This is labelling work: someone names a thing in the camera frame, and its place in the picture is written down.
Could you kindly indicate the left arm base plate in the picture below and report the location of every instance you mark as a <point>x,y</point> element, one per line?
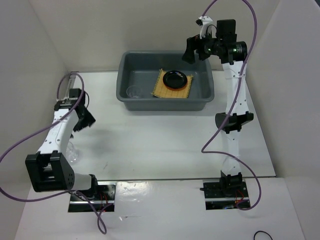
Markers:
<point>103,199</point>

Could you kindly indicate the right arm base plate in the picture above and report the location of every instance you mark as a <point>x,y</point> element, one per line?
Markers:
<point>216,198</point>

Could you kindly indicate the bamboo mat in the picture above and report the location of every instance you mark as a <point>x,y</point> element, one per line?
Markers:
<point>162,91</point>

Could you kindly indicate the black plate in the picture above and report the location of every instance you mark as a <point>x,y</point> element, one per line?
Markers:
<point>174,78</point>

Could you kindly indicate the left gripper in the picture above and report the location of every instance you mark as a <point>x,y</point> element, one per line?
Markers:
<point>87,120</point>

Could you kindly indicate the clear plastic cup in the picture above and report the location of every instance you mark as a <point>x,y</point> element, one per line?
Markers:
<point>72,153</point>
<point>134,92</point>

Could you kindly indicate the orange plastic plate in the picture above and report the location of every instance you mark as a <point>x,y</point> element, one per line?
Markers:
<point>176,88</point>

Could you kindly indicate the grey plastic bin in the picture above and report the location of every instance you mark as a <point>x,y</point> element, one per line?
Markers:
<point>142,68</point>

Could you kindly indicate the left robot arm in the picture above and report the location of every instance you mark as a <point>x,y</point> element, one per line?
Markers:
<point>49,169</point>

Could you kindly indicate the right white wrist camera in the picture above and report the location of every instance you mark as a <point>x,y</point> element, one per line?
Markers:
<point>205,22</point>

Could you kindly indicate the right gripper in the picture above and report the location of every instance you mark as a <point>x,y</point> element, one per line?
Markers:
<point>193,43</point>

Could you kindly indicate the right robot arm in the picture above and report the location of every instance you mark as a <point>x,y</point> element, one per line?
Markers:
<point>233,55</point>

